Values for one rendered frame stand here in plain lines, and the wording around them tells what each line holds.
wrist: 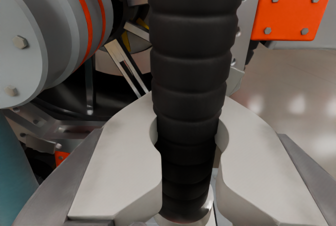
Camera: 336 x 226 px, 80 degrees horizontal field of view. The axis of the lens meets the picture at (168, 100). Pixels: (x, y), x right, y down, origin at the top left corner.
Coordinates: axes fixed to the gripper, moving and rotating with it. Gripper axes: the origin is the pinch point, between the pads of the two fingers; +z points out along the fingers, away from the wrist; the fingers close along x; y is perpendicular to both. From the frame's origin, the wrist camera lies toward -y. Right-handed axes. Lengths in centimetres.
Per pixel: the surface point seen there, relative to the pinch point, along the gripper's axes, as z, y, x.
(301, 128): 102, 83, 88
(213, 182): 50, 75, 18
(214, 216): 35, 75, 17
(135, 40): 48, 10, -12
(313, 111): 125, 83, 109
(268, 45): 39.0, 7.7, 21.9
